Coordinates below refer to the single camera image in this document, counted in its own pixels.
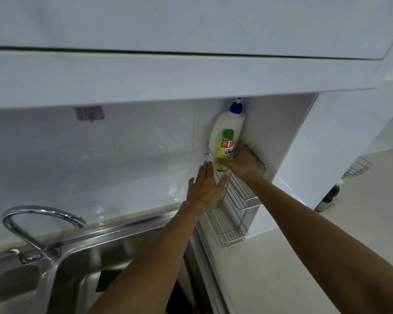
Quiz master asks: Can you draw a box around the large white blue-capped bottle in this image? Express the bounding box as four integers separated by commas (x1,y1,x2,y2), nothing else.
209,97,246,160

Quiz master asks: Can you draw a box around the white overhead cabinet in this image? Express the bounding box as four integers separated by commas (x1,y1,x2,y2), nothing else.
0,0,393,110

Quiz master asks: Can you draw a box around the pink adhesive wall hook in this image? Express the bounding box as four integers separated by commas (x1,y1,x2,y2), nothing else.
74,106,105,123

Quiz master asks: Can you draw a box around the person's left forearm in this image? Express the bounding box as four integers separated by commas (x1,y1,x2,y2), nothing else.
85,202,213,314

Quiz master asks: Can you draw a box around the person's left hand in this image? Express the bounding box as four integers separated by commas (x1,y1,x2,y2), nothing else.
187,161,232,212

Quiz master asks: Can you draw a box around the stainless steel sink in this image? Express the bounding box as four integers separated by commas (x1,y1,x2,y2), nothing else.
0,206,217,314

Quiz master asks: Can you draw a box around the chrome two-tier wire rack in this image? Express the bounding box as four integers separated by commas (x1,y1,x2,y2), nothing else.
204,143,267,249

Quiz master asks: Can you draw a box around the dark glass bottle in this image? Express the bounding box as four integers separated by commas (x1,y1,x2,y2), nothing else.
317,184,340,213

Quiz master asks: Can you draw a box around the person's right hand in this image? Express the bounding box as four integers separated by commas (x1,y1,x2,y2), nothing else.
215,144,264,183

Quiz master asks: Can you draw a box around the person's right forearm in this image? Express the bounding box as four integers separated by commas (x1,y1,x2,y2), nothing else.
246,175,393,314

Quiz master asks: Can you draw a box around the small chrome wire rack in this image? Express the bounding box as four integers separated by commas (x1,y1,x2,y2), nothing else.
314,156,373,213

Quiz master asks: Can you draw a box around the small yellow green-capped bottle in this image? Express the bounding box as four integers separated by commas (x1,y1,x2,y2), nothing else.
215,129,236,170

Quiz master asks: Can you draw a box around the chrome sink faucet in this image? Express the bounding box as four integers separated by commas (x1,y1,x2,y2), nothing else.
1,205,87,265

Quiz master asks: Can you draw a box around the green sponge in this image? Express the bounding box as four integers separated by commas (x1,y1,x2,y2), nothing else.
96,269,123,293

